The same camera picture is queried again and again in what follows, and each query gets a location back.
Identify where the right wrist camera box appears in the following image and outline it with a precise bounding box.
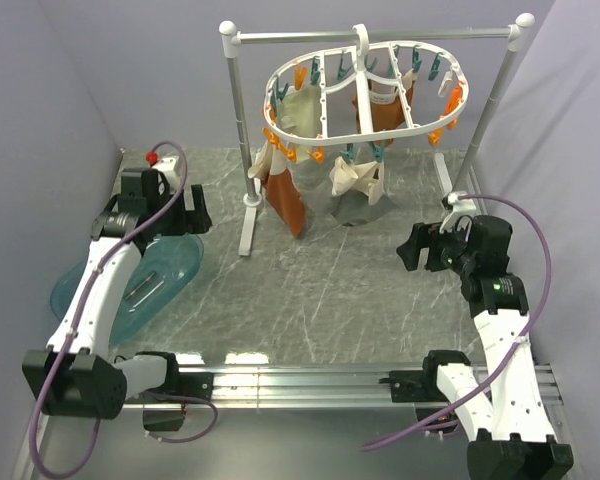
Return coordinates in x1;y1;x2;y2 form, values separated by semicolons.
439;191;478;233

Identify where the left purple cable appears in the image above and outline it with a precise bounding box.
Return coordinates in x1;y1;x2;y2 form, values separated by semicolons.
32;140;220;479

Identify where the white metal drying rack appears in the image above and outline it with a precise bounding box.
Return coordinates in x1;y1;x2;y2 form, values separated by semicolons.
218;12;536;258

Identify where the orange clip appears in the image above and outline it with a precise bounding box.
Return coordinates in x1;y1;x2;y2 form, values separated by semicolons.
305;146;325;164
427;127;444;147

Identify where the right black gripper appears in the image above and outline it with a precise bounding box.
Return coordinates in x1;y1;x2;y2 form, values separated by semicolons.
396;216;478;276

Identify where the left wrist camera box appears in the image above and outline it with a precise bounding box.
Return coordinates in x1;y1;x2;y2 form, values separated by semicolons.
152;156;184;192

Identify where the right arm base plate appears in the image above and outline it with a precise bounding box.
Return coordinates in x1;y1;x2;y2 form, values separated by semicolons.
378;370;430;403

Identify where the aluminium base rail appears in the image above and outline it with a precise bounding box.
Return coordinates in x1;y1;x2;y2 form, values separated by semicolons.
9;362;589;480

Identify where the teal plastic basin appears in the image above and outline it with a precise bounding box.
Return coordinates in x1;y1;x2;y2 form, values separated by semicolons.
49;233;205;346

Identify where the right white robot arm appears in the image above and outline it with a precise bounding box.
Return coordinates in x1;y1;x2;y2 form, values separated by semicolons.
397;215;574;479

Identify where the cream underwear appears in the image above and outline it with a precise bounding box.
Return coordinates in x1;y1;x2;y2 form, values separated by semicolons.
277;85;321;138

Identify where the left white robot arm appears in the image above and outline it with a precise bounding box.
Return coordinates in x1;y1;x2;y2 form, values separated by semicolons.
22;167;212;420

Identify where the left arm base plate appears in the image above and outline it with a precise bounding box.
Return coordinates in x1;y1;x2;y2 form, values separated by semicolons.
143;370;214;403

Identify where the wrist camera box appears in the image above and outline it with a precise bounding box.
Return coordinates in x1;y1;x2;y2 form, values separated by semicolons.
439;191;478;233
152;156;184;192

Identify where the orange underwear on right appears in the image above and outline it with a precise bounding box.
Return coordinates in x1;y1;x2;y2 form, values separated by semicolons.
367;70;418;131

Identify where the grey underwear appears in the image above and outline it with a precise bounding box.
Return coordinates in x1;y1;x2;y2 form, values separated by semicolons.
329;154;397;226

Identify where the orange clip front right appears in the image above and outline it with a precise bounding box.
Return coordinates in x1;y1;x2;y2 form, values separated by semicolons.
427;127;444;147

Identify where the orange underwear on left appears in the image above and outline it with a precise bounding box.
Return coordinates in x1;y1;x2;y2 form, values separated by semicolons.
248;141;306;237

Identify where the white oval clip hanger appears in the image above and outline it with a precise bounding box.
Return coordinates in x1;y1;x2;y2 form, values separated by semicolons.
262;24;469;150

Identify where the teal clip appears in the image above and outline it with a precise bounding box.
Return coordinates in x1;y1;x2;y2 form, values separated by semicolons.
368;141;385;163
340;143;356;164

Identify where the orange clip front left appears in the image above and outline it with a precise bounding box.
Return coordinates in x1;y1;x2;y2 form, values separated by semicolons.
305;146;325;164

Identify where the orange underwear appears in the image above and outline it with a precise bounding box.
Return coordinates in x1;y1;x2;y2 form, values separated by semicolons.
367;70;418;131
248;141;306;237

